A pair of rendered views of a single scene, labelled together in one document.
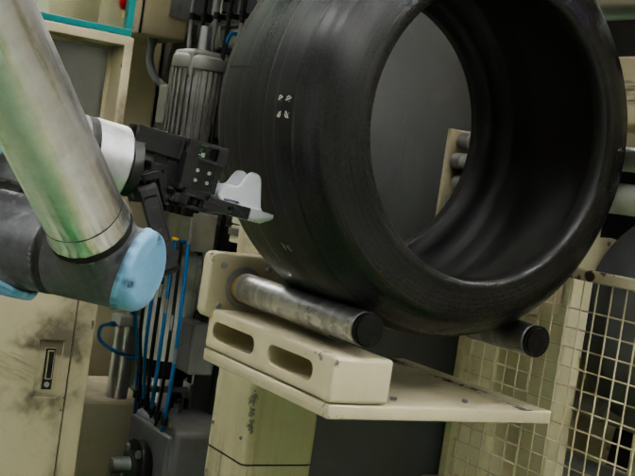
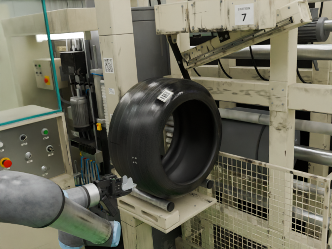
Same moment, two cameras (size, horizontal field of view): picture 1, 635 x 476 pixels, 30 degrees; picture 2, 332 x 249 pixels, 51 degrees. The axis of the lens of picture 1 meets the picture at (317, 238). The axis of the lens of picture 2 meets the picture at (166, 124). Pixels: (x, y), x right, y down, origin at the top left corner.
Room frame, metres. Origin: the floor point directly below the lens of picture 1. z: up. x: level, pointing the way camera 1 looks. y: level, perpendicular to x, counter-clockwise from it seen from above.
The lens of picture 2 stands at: (0.10, 0.21, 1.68)
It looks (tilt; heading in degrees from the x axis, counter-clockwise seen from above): 16 degrees down; 348
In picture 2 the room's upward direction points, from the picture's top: 4 degrees counter-clockwise
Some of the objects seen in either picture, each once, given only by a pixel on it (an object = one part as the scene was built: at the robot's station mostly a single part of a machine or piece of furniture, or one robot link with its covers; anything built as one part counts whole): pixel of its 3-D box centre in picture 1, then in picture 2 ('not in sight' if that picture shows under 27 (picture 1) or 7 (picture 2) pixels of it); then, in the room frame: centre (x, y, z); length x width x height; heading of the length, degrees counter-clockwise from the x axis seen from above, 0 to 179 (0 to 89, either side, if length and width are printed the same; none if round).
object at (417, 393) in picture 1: (371, 382); (167, 203); (1.69, -0.11, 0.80); 0.37 x 0.36 x 0.02; 121
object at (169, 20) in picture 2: not in sight; (216, 15); (1.74, -0.43, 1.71); 0.61 x 0.25 x 0.15; 31
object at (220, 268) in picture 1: (318, 293); not in sight; (1.85, -0.01, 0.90); 0.40 x 0.03 x 0.10; 121
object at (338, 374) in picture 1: (291, 352); (145, 207); (1.62, 0.01, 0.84); 0.36 x 0.09 x 0.06; 31
